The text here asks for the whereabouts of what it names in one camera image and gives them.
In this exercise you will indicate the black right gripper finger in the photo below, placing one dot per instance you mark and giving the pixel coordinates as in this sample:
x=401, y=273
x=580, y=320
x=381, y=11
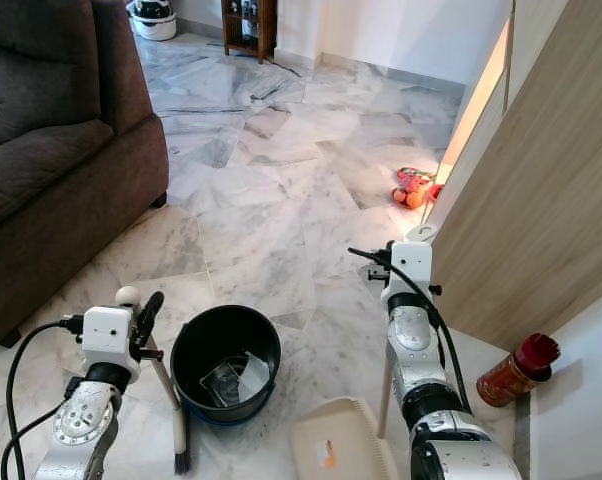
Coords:
x=367, y=254

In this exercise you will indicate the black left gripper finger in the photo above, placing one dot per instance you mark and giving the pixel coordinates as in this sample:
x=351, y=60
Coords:
x=149, y=318

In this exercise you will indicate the hand brush with black bristles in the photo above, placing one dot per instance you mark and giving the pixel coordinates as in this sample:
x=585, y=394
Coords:
x=174, y=420

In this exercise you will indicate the red and orange toy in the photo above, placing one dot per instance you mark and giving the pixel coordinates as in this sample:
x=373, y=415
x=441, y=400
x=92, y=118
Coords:
x=411, y=188

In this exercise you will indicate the clear plastic packaging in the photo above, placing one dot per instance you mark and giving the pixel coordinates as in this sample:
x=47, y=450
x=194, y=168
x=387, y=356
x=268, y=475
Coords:
x=236, y=378

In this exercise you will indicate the black round bucket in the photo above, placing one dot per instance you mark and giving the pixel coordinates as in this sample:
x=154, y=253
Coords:
x=266, y=345

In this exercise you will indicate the orange bottle with red cap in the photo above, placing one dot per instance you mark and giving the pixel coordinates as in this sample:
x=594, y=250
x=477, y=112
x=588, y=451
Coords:
x=516, y=370

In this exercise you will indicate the dark brown fabric sofa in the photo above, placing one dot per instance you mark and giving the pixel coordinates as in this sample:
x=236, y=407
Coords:
x=51, y=160

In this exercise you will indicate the light wooden cabinet panel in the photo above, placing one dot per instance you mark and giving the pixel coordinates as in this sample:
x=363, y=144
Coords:
x=541, y=180

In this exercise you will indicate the small dark wooden shelf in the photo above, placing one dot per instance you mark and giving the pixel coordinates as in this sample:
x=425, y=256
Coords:
x=263, y=28

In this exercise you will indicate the white round appliance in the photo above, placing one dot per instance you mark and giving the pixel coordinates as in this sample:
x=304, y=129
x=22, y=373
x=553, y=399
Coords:
x=151, y=18

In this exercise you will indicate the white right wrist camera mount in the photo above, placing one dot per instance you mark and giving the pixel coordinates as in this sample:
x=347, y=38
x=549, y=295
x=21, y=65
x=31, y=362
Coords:
x=411, y=262

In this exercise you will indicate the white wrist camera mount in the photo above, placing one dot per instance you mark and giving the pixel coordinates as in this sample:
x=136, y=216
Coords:
x=411, y=262
x=106, y=330

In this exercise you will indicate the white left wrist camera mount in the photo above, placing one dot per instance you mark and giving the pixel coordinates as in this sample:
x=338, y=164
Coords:
x=106, y=330

